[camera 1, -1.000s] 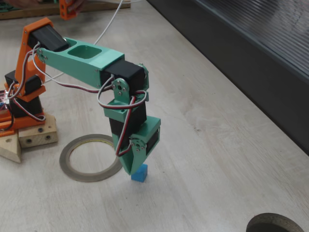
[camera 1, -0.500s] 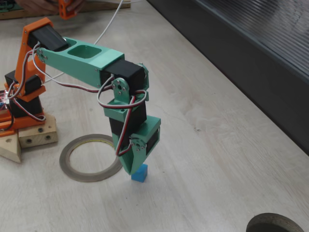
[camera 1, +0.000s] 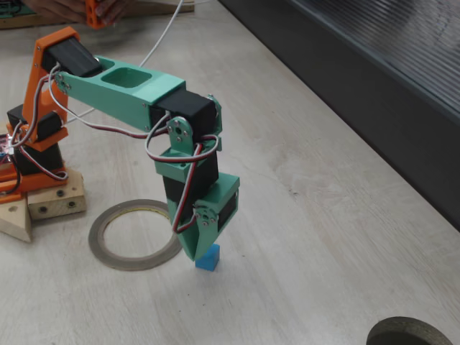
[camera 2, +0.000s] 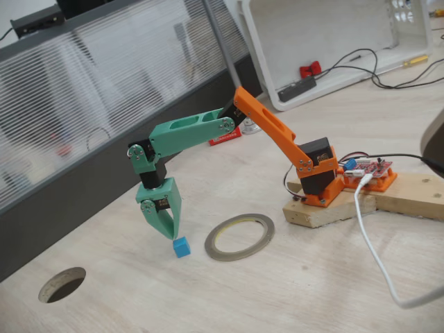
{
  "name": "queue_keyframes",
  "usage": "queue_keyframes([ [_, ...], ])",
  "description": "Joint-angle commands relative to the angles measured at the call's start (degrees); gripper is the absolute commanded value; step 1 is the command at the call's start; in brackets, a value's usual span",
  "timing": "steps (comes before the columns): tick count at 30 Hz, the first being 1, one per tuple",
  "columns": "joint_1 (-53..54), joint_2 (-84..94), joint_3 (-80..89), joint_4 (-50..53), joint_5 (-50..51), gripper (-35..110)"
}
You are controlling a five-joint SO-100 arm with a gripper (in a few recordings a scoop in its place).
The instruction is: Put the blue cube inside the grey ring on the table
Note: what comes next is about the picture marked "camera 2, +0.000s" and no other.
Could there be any red controller circuit board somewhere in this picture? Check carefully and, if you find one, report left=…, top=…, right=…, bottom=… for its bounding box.
left=341, top=157, right=395, bottom=181

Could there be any grey ring of tape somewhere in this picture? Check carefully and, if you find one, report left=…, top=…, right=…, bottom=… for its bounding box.
left=203, top=213, right=276, bottom=262

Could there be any small blue cube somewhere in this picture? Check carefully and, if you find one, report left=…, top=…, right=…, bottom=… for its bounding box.
left=172, top=237, right=191, bottom=259

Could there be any yellow handled screwdriver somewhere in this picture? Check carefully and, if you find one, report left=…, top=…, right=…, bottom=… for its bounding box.
left=379, top=54, right=430, bottom=76

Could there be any thin black cable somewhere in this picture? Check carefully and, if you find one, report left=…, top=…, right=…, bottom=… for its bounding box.
left=315, top=65, right=444, bottom=90
left=324, top=47, right=444, bottom=87

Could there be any grey rounded object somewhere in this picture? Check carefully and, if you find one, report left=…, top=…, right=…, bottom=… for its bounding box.
left=419, top=107, right=444, bottom=171

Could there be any white plastic crate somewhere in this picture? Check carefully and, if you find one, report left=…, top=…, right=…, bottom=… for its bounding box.
left=237, top=0, right=434, bottom=112

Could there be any small red clamp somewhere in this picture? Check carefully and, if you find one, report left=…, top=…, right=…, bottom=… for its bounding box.
left=299, top=61, right=322, bottom=79

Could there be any long wooden plank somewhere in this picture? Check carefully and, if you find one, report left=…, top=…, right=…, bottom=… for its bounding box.
left=373, top=172, right=444, bottom=221

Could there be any small red carton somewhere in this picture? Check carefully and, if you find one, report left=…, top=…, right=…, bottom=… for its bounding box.
left=209, top=126, right=243, bottom=146

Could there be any frosted desk partition grey frame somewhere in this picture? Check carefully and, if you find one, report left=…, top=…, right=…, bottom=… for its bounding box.
left=0, top=0, right=264, bottom=284

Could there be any white usb cable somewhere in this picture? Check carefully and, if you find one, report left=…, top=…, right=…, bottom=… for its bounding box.
left=353, top=173, right=444, bottom=310

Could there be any black box device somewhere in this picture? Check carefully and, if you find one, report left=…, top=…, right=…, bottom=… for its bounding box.
left=9, top=3, right=67, bottom=38

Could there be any black power strip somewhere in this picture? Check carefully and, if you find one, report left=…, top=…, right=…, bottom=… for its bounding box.
left=277, top=76, right=318, bottom=103

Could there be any short wooden base block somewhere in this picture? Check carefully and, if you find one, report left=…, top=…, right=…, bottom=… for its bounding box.
left=282, top=180, right=378, bottom=229

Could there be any black power cable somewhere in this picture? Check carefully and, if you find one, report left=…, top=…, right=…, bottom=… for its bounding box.
left=367, top=153, right=444, bottom=177

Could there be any orange controller board mount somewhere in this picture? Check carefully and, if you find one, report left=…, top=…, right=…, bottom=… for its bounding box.
left=341, top=169, right=398, bottom=194

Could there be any black monitor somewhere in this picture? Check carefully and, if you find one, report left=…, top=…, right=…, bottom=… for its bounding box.
left=55, top=0, right=135, bottom=21

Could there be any silver partition post with foot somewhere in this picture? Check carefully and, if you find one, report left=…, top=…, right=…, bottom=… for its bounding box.
left=202, top=0, right=262, bottom=136

